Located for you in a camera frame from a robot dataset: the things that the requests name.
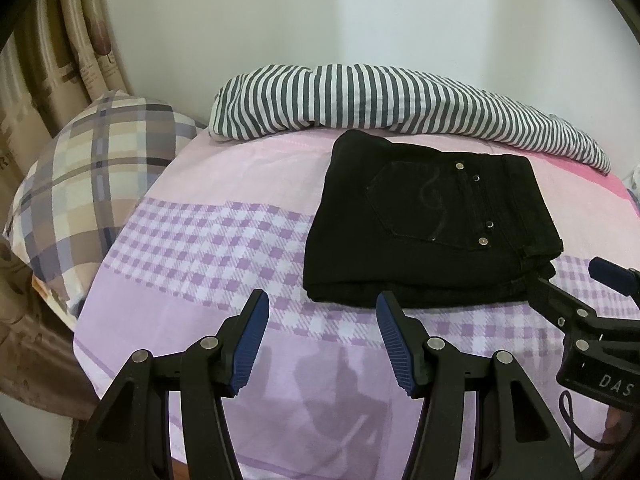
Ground black pants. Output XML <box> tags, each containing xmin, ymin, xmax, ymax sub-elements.
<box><xmin>303</xmin><ymin>130</ymin><xmax>563</xmax><ymax>309</ymax></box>

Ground plaid pillow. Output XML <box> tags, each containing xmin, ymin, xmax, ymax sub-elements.
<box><xmin>3</xmin><ymin>90</ymin><xmax>203</xmax><ymax>318</ymax></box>

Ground grey white striped blanket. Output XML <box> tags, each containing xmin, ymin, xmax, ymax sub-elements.
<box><xmin>208</xmin><ymin>64</ymin><xmax>611</xmax><ymax>174</ymax></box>

